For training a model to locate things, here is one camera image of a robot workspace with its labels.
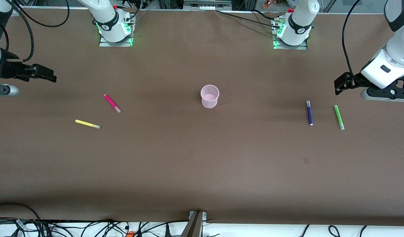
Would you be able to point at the orange plug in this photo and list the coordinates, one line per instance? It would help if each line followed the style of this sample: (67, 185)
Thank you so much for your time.
(131, 234)

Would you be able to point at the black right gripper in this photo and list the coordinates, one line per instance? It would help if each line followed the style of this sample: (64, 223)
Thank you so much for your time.
(10, 68)

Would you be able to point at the purple highlighter pen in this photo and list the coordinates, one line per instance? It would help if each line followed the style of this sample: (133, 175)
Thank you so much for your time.
(309, 113)

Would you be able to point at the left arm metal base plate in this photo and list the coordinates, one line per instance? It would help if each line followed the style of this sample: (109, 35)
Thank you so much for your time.
(290, 47)

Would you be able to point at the pink highlighter pen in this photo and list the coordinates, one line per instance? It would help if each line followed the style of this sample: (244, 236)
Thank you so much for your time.
(112, 103)

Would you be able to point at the metal table edge bracket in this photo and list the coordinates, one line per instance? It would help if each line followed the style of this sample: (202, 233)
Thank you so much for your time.
(204, 215)

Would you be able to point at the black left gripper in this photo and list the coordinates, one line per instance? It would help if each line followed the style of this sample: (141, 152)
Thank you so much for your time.
(357, 80)

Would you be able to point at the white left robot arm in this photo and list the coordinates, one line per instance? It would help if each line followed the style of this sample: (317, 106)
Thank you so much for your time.
(300, 19)

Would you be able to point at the pink mesh pen holder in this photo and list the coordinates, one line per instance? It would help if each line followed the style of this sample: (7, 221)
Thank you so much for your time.
(209, 98)

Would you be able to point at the yellow highlighter pen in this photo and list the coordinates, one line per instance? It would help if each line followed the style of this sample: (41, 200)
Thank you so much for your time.
(86, 123)

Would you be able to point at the dark table support post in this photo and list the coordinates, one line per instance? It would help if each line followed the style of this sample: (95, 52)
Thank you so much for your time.
(192, 227)

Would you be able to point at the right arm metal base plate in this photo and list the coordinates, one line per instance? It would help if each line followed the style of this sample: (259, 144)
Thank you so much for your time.
(116, 44)

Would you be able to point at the green highlighter pen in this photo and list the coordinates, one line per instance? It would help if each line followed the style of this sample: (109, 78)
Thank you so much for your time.
(338, 117)

